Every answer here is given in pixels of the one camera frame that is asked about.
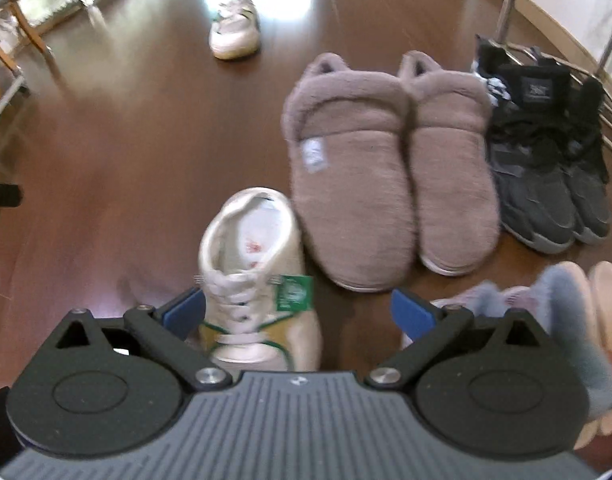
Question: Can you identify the brown fuzzy slipper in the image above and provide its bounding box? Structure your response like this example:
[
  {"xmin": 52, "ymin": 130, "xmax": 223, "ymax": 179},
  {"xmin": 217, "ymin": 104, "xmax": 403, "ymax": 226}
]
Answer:
[
  {"xmin": 398, "ymin": 51, "xmax": 502, "ymax": 276},
  {"xmin": 282, "ymin": 52, "xmax": 418, "ymax": 292}
]

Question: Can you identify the metal shoe rack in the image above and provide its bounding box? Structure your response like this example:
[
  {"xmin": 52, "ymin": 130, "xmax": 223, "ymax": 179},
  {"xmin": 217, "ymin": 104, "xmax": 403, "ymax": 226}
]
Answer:
[{"xmin": 471, "ymin": 0, "xmax": 612, "ymax": 161}]

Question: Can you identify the purple boot with blue fur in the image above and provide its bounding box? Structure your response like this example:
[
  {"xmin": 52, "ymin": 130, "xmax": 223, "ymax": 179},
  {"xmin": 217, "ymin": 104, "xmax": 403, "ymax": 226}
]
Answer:
[
  {"xmin": 526, "ymin": 265, "xmax": 612, "ymax": 421},
  {"xmin": 403, "ymin": 282, "xmax": 532, "ymax": 351}
]

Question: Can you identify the white metal frame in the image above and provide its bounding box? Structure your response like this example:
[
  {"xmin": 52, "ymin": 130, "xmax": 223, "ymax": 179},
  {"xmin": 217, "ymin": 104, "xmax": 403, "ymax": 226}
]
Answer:
[{"xmin": 0, "ymin": 45, "xmax": 32, "ymax": 133}]

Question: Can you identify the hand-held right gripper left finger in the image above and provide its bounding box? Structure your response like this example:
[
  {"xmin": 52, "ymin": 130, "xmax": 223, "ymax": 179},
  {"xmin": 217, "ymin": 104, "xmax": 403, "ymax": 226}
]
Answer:
[{"xmin": 53, "ymin": 286, "xmax": 234, "ymax": 391}]

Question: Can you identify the black lace-up sneaker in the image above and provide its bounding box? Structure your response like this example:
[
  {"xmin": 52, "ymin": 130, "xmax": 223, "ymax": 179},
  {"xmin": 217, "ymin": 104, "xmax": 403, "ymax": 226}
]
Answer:
[
  {"xmin": 473, "ymin": 35, "xmax": 577, "ymax": 255},
  {"xmin": 551, "ymin": 67, "xmax": 612, "ymax": 245}
]

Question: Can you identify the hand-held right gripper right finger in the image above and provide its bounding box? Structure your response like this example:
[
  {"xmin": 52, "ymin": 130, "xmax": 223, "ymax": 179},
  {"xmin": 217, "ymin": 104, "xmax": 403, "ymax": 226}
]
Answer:
[{"xmin": 368, "ymin": 287, "xmax": 562, "ymax": 391}]

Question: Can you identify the wooden chair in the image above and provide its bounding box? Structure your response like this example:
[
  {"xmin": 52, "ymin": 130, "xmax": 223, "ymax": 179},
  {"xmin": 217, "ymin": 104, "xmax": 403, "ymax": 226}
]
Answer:
[{"xmin": 0, "ymin": 0, "xmax": 54, "ymax": 106}]

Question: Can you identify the white sneaker with green tag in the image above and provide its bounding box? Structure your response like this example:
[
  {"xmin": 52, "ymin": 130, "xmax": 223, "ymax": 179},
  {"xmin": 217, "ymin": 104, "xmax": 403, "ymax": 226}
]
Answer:
[
  {"xmin": 208, "ymin": 0, "xmax": 261, "ymax": 60},
  {"xmin": 198, "ymin": 187, "xmax": 323, "ymax": 373}
]

